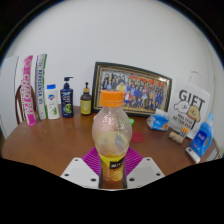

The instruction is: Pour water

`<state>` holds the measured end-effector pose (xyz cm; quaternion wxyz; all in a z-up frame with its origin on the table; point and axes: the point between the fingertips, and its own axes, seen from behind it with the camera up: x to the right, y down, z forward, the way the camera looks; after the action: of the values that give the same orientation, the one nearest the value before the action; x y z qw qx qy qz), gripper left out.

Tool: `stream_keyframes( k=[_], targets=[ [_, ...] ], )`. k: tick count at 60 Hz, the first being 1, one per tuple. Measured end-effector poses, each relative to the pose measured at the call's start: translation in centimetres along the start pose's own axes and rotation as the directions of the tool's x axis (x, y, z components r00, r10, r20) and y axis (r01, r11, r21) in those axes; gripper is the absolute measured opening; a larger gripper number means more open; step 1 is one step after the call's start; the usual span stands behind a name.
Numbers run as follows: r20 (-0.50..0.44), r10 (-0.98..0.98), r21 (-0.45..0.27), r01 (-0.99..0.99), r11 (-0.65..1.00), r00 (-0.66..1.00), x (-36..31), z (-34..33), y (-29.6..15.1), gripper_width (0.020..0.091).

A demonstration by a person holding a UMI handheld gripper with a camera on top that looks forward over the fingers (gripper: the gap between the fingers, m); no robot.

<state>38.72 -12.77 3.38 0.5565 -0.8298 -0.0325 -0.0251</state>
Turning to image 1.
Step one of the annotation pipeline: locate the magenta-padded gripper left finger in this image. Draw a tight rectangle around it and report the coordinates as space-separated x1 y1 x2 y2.
60 146 104 190

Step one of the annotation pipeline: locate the long green white box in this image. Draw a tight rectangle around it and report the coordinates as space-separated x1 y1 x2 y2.
34 53 48 121

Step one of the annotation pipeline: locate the dark blue pump bottle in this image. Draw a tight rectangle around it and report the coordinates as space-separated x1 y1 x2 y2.
59 76 75 119

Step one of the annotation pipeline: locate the long pink box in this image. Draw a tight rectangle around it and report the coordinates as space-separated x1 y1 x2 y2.
21 55 38 127

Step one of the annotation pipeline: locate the blue tissue pack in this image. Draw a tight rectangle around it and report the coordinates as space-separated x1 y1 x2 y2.
146 108 170 132

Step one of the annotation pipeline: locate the colourful puzzle cube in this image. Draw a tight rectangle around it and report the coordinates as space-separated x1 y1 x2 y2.
179 127 190 138

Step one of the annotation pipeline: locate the small snack packet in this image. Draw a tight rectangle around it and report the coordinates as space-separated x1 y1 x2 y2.
167 130 185 145

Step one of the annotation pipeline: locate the blue detergent bottle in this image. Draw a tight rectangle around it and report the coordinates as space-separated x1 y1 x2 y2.
189 112 215 158

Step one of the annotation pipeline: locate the white bottle blue cap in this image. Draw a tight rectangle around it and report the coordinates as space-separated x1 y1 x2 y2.
45 83 61 120

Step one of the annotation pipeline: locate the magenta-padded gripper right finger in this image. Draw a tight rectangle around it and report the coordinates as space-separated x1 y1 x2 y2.
121 146 166 190

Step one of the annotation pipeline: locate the brown yellow pump bottle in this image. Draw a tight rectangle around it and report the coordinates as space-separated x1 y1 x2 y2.
79 82 93 116

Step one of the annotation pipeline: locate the orange juice bottle orange cap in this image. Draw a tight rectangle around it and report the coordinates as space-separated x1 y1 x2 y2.
91 89 133 190

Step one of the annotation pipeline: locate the white printed tote bag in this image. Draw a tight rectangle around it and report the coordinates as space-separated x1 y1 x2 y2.
166 70 212 131

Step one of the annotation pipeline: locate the black framed group picture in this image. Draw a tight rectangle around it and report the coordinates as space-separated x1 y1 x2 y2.
91 61 173 118

